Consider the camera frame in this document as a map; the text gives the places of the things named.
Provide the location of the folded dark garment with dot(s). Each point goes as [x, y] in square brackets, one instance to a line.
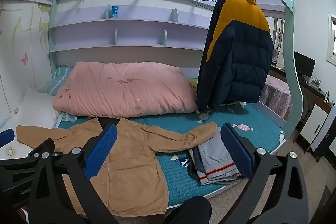
[194, 161]

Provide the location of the small desk ornament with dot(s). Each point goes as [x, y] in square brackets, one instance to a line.
[316, 81]

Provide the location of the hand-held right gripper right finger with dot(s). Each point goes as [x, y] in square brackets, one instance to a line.
[236, 150]

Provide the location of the white cabinet brown frame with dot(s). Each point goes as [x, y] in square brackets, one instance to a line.
[313, 124]

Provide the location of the yellow green cloth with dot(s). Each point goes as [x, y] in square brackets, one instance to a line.
[192, 82]

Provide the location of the mint green bed frame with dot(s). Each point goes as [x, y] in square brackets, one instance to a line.
[291, 56]

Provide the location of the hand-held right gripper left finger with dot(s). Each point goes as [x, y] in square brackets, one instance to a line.
[102, 150]

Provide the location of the black monitor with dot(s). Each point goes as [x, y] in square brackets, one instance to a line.
[304, 64]

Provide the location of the small blue box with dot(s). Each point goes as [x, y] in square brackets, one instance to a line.
[114, 12]

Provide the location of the tan jacket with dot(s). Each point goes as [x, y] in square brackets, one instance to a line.
[131, 161]

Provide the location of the pink patterned table cover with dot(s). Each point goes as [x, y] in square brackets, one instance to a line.
[278, 95]

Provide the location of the white pillow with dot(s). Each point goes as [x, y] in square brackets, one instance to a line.
[36, 111]

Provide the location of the teal candy print mattress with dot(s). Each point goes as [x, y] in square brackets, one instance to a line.
[178, 176]

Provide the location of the navy yellow puffer jacket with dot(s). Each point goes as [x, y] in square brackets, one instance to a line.
[244, 61]

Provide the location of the white floral wardrobe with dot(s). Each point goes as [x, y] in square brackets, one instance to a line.
[21, 37]

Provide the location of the pink duvet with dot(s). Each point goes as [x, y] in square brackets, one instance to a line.
[123, 90]

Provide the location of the person's leg dark trousers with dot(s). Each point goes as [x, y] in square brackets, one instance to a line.
[189, 211]

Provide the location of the dark wooden desk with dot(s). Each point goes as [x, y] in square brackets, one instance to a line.
[312, 89]

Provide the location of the folded grey orange-striped garment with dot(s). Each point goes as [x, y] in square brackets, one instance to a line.
[218, 158]

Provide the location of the white glass door cabinet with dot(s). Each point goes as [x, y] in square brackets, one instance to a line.
[278, 40]

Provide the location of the white wall socket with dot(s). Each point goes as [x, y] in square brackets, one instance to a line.
[10, 151]

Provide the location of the teal striped pillow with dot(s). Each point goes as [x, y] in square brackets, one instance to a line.
[59, 79]

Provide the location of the lilac wall shelf unit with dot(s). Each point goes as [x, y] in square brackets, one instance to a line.
[105, 40]

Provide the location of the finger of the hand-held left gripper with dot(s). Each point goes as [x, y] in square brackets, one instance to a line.
[6, 136]
[48, 144]

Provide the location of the white framed window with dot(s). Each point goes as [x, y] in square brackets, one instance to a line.
[332, 40]

